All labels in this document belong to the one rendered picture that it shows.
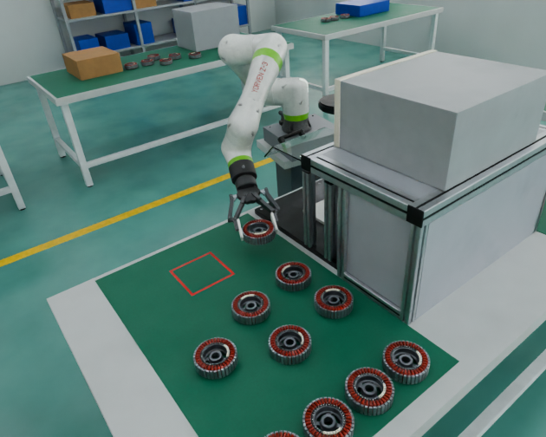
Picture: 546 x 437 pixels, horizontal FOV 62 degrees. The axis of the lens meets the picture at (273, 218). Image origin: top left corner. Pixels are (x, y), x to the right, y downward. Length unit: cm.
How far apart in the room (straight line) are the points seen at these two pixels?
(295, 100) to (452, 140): 120
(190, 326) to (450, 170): 81
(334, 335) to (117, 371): 58
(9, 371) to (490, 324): 210
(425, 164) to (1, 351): 221
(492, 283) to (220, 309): 82
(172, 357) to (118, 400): 16
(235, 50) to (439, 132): 101
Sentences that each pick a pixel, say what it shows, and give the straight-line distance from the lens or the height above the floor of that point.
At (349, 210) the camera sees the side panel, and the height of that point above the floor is 100.
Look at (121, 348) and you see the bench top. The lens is 135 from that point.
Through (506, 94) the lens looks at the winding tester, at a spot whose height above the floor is 131.
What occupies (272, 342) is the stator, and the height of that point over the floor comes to 79.
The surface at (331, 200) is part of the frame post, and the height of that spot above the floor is 100.
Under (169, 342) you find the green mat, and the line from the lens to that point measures 132.
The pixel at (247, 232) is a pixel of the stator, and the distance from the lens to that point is 149.
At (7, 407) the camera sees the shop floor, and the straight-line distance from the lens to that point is 244.
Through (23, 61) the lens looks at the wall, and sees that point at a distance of 787.
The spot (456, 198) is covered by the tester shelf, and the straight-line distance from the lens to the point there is 121.
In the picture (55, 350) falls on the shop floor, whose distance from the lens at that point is 257.
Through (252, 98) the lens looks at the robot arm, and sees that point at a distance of 162.
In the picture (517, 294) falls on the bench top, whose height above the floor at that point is 75.
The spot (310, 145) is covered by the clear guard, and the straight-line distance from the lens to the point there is 155.
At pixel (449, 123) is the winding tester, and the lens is 113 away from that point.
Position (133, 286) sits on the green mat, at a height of 75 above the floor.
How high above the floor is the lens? 169
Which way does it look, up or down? 33 degrees down
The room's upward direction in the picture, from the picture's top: 4 degrees counter-clockwise
